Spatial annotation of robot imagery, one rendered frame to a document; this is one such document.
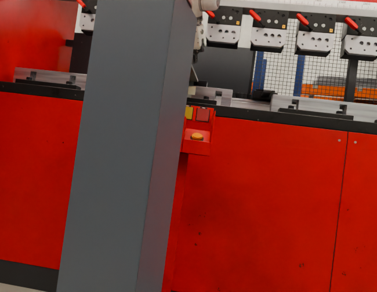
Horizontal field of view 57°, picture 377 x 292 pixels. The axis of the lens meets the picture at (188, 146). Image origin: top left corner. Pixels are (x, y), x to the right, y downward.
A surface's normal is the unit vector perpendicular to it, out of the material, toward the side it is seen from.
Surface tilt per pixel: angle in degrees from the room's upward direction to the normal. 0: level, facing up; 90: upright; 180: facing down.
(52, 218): 90
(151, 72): 90
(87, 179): 90
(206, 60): 90
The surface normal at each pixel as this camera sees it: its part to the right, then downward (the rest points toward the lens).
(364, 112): -0.12, -0.05
